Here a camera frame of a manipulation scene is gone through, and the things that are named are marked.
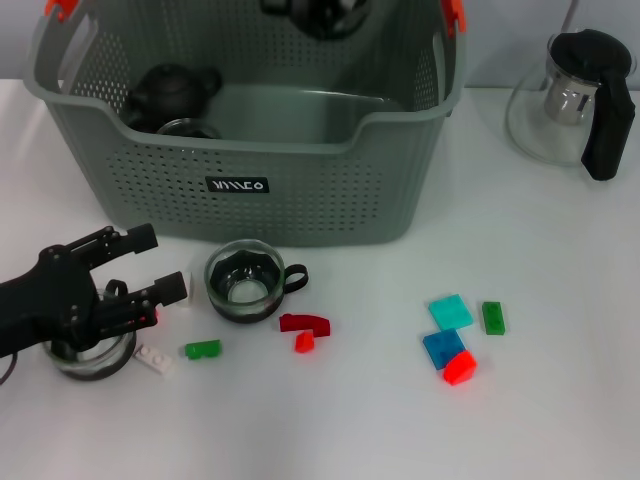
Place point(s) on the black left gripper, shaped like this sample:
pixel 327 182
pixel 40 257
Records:
pixel 50 300

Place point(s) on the glass teacup with black sleeve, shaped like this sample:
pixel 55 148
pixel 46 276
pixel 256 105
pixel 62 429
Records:
pixel 320 27
pixel 90 372
pixel 245 292
pixel 187 127

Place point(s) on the grey perforated storage basket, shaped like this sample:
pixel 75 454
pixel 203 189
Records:
pixel 150 190

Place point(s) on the white thick toy brick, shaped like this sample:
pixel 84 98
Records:
pixel 191 290

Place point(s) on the green sloped toy brick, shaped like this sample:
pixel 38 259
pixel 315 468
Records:
pixel 200 349

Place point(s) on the white flat toy brick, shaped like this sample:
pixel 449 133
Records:
pixel 156 360

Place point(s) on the dark red curved brick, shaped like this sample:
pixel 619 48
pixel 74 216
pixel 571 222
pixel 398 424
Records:
pixel 300 322

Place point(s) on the small red wedge brick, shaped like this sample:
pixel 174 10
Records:
pixel 303 343

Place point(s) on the black clay teapot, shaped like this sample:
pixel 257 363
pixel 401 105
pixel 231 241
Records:
pixel 170 92

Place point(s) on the blue square plate brick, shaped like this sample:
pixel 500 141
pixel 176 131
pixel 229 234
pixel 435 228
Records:
pixel 440 347

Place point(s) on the teal square plate brick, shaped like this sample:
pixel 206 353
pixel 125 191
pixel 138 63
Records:
pixel 451 311

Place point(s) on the large orange-red sloped brick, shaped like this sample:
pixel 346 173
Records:
pixel 460 369

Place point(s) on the green flat toy brick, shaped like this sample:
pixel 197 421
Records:
pixel 494 317

